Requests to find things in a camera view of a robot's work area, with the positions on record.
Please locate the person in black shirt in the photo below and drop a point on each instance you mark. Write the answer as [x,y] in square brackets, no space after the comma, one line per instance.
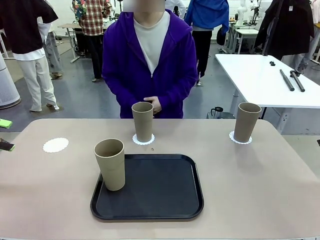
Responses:
[22,30]

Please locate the person's left hand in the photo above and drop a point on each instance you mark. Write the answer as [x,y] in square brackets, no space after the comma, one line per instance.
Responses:
[157,105]

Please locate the black lidded jug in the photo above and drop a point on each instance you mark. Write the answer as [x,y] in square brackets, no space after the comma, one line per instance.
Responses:
[218,112]

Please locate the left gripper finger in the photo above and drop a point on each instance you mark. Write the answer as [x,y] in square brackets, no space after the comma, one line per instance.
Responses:
[5,123]
[6,145]

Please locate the person in black coat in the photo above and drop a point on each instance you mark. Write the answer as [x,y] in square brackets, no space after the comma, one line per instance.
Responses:
[287,30]

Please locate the white background desk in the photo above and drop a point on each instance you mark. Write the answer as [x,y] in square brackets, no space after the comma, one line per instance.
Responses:
[243,32]

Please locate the person in grey trousers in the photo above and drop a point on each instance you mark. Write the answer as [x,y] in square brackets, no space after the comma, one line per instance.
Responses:
[52,52]

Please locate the black plastic serving tray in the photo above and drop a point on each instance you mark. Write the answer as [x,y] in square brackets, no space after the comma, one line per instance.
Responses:
[162,190]

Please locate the small black clip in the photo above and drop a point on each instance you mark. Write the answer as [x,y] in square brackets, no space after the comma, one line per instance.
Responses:
[272,63]

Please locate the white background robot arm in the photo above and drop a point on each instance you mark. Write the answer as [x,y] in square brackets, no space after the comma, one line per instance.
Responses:
[241,12]

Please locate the person in white top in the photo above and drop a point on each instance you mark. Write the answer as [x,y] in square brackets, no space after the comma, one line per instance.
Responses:
[176,7]

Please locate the person's left forearm purple sleeve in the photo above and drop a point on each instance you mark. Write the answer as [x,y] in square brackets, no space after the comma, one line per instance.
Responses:
[180,87]

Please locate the wood top background table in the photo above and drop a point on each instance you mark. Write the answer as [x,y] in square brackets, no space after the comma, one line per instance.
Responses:
[71,26]

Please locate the white cylindrical appliance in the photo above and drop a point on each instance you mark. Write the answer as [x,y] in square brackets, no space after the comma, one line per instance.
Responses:
[7,87]

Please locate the black rod with clamp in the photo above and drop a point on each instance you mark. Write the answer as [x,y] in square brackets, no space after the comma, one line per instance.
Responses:
[298,81]

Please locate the plain black rod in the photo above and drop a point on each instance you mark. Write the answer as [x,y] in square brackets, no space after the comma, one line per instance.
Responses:
[287,80]

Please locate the person's right forearm purple sleeve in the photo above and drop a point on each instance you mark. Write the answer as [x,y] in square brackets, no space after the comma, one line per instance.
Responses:
[120,87]

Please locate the person in purple hoodie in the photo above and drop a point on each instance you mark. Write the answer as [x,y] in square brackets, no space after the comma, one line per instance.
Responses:
[125,62]

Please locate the person in blue jacket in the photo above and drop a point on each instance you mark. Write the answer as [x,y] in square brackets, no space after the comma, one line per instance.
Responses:
[207,15]

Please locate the white scalloped paper coaster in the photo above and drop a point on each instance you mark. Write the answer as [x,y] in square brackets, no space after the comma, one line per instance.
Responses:
[55,145]
[152,140]
[250,140]

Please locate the white side table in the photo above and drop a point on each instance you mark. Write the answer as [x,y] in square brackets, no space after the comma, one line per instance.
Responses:
[255,80]

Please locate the person in plaid shirt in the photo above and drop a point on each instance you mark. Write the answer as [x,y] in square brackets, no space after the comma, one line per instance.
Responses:
[93,20]

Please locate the beige tall cup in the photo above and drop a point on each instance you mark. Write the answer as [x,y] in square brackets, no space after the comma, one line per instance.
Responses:
[246,125]
[143,125]
[112,170]

